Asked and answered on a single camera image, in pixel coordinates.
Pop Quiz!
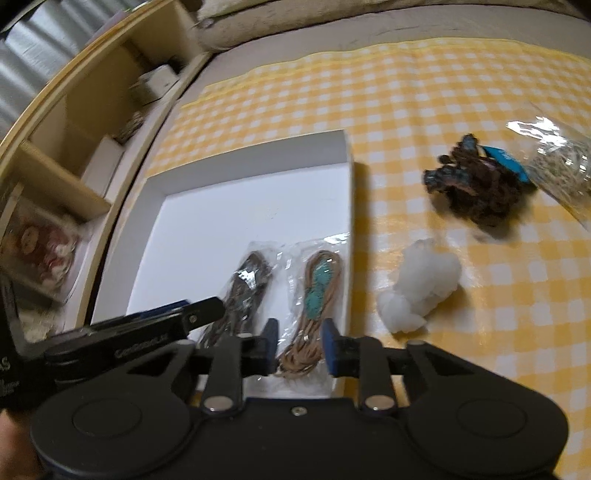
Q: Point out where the beige fluffy pillow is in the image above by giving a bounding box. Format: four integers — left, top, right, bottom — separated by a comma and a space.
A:
194, 0, 368, 51

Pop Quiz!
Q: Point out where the dark brown cord packet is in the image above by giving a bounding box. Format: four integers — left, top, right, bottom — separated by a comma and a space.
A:
196, 240, 284, 352

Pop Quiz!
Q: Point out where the grey mattress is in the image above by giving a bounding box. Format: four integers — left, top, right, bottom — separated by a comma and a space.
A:
83, 4, 591, 324

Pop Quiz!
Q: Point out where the white cardboard box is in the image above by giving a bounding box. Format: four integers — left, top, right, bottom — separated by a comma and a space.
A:
90, 129, 358, 402

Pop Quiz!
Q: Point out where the white tissue box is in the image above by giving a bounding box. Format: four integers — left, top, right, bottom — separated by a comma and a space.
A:
136, 65, 178, 104

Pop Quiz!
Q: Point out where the clear plastic toy package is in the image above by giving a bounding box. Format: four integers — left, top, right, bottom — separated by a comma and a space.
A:
0, 182, 86, 304

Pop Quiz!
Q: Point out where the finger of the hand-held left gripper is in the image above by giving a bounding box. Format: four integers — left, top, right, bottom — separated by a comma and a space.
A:
131, 299, 192, 320
89, 297, 227, 344

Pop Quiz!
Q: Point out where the yellow checkered cloth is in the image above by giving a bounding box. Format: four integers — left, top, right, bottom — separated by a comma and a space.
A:
148, 39, 591, 480

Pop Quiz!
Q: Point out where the wooden shelf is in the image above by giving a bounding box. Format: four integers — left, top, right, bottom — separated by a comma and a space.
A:
0, 0, 213, 333

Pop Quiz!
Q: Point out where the bag of beige beads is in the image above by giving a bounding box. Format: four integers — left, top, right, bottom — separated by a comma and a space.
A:
505, 104, 591, 217

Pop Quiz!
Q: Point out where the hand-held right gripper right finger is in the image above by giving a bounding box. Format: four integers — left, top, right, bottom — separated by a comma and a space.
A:
321, 318, 491, 412

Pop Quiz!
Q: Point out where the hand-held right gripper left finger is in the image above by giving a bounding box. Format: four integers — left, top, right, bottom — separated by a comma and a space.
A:
110, 318, 280, 414

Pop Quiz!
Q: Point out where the blue plastic packet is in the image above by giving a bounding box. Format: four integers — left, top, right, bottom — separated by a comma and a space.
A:
480, 145, 532, 185

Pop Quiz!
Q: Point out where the white cotton wad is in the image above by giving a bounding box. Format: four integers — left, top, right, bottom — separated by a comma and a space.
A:
378, 237, 462, 334

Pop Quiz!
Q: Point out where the beige rope bundle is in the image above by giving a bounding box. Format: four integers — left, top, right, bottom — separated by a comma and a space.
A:
115, 110, 147, 143

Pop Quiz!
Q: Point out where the dark brown yarn bundle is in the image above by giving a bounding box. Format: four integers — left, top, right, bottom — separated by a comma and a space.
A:
422, 133, 536, 228

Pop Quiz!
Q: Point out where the tan cord packet turquoise pendant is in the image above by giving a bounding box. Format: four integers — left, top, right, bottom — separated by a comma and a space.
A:
272, 235, 349, 379

